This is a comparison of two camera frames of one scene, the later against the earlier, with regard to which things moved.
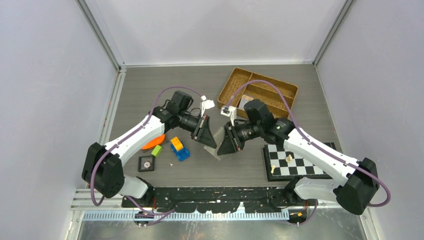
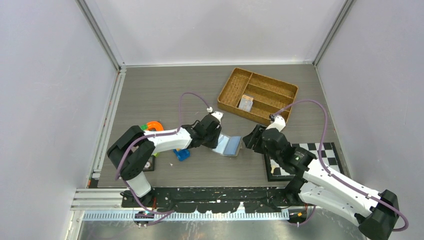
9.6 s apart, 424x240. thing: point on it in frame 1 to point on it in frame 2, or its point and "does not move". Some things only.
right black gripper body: (234, 135) to (258, 146)
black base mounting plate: (206, 200) does not move
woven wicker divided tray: (259, 91) does not move
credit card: (245, 99) does not move
